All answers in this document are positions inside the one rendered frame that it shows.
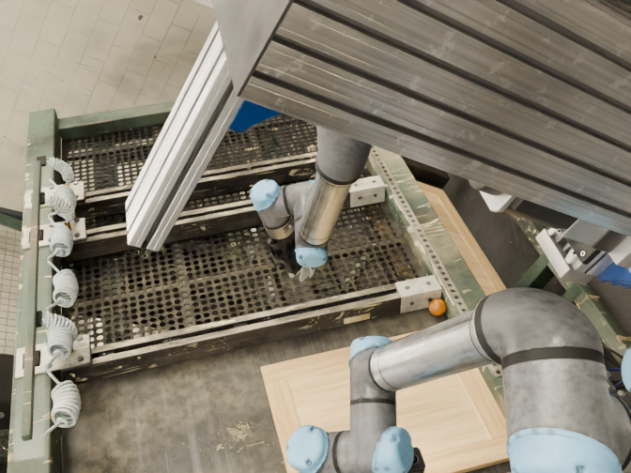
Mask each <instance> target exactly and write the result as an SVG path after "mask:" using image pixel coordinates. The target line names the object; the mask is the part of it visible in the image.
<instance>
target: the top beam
mask: <svg viewBox="0 0 631 473"><path fill-rule="evenodd" d="M40 156H46V161H49V159H50V158H52V159H53V158H56V159H59V160H61V137H60V134H59V129H58V118H57V114H56V111H55V109H48V110H41V111H35V112H30V113H29V122H28V137H27V152H26V167H25V182H24V198H23V228H22V243H21V258H20V273H19V288H18V303H17V319H16V334H15V349H14V364H13V379H12V394H11V410H10V425H9V441H8V470H7V473H61V427H58V426H57V427H56V428H55V429H54V430H52V431H51V432H50V433H49V434H47V435H46V436H44V435H43V434H44V433H45V432H46V431H48V430H49V429H50V428H51V427H53V426H54V422H53V420H52V416H51V412H52V409H53V407H54V402H53V399H52V398H51V392H52V390H53V389H54V388H55V386H56V385H57V384H56V383H55V382H54V381H53V380H52V378H51V377H50V376H49V375H48V374H47V373H44V374H37V375H35V386H34V413H33V439H31V440H27V441H23V440H22V438H21V428H22V409H23V378H18V379H16V378H15V371H16V355H17V349H18V348H23V347H25V331H26V312H27V292H28V272H29V253H30V250H23V229H24V228H29V227H31V214H32V209H27V210H25V195H26V191H30V190H32V189H33V174H34V161H37V157H40ZM49 167H50V165H47V163H46V166H43V167H41V187H42V188H46V187H50V186H53V184H52V183H51V182H50V181H49V179H51V180H52V181H53V182H54V183H55V184H56V185H61V174H60V173H59V172H58V171H56V170H54V169H52V168H51V169H50V168H49ZM53 212H55V211H54V207H51V206H45V207H41V208H40V221H39V225H44V224H49V223H51V222H50V221H49V219H48V218H49V217H48V215H49V214H51V213H53ZM52 254H53V253H52V251H51V250H50V245H49V246H44V247H40V248H38V303H37V311H42V318H45V317H46V315H47V313H46V311H49V312H50V313H52V314H57V315H59V314H60V315H61V306H58V305H56V306H54V307H52V308H51V309H49V310H46V307H48V306H50V305H52V304H54V299H53V292H54V285H53V277H54V275H55V274H56V273H57V272H56V271H55V270H54V269H53V268H52V267H51V266H50V265H49V264H48V263H47V261H50V262H51V263H52V264H53V265H54V266H55V267H56V268H57V269H58V270H59V271H61V257H59V256H56V255H55V256H54V257H53V258H51V259H50V260H47V258H48V257H49V256H50V255H52ZM46 331H47V328H46V324H43V321H42V327H39V328H37V330H36V344H40V343H47V342H48V338H47V333H46Z"/></svg>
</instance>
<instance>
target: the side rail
mask: <svg viewBox="0 0 631 473"><path fill-rule="evenodd" d="M175 103H176V100H172V101H166V102H160V103H154V104H148V105H142V106H136V107H130V108H124V109H118V110H113V111H106V112H100V113H94V114H83V115H77V116H72V117H65V118H59V130H60V132H61V135H62V138H61V139H62V140H63V139H69V138H75V137H81V136H86V135H92V134H98V133H104V132H109V131H115V130H126V129H132V128H138V127H143V126H149V125H155V124H160V123H165V122H166V120H167V118H168V116H169V114H170V113H171V111H172V109H173V107H174V105H175Z"/></svg>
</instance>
